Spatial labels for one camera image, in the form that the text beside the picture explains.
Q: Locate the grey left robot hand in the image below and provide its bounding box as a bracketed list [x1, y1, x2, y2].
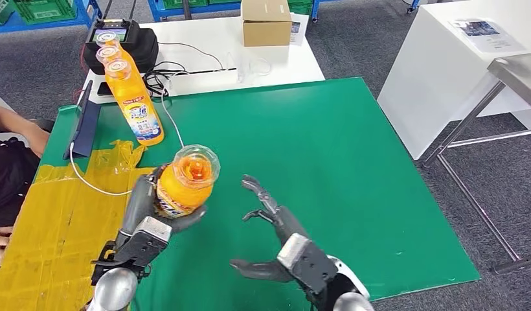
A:
[115, 165, 209, 238]

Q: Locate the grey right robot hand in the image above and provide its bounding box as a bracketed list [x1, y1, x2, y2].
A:
[229, 174, 311, 284]

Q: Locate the orange detergent bottle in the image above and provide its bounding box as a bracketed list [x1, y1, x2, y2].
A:
[155, 144, 221, 220]
[104, 59, 165, 147]
[96, 45, 135, 76]
[96, 30, 122, 50]

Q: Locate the black remote controller with screen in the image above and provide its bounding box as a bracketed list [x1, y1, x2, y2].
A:
[90, 0, 140, 44]

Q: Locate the yellow taped plastic sheet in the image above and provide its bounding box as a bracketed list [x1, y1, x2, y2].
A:
[0, 139, 157, 311]

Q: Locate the person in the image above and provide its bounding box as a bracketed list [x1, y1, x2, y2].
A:
[0, 137, 41, 231]

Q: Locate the green table mat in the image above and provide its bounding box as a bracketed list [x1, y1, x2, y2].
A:
[36, 77, 482, 311]

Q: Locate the blue tablet case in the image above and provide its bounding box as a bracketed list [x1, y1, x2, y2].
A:
[63, 80, 102, 161]

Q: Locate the white power strip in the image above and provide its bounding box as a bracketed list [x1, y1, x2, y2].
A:
[167, 68, 240, 96]

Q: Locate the black carrying case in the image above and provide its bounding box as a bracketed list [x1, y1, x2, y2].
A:
[84, 20, 160, 76]

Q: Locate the clear plastic bag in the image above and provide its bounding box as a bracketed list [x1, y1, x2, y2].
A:
[236, 56, 273, 84]

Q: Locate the white table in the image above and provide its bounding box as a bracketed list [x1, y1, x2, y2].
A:
[81, 15, 326, 105]

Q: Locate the blue metal shelf rack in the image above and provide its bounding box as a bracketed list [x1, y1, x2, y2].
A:
[147, 0, 322, 21]
[0, 0, 104, 35]

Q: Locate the printed paper sheet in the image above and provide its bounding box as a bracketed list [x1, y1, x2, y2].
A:
[449, 17, 526, 54]
[289, 12, 310, 46]

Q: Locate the cardboard box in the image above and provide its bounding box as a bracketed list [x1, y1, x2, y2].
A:
[241, 0, 293, 47]

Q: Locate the green plastic crate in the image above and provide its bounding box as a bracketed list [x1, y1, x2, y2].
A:
[14, 0, 80, 25]
[0, 0, 17, 26]
[288, 0, 313, 16]
[164, 0, 242, 10]

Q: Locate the white desk with side panel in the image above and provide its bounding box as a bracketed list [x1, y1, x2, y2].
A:
[377, 0, 531, 161]

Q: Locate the steel table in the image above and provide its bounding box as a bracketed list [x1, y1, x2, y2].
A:
[423, 52, 531, 275]

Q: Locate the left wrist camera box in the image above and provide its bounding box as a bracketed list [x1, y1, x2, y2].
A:
[113, 216, 173, 269]

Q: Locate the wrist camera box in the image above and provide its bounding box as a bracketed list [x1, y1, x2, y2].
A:
[113, 216, 173, 269]
[277, 233, 340, 301]

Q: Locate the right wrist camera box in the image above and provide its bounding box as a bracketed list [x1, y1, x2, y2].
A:
[277, 233, 340, 301]

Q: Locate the white cable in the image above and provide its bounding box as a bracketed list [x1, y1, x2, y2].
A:
[69, 92, 186, 197]

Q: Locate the black cable bundle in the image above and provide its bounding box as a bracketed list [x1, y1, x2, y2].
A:
[143, 61, 238, 98]

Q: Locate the red cable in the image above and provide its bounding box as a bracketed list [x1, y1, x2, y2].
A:
[72, 43, 88, 104]

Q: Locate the thin dark cable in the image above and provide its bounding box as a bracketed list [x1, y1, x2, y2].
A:
[158, 41, 225, 71]

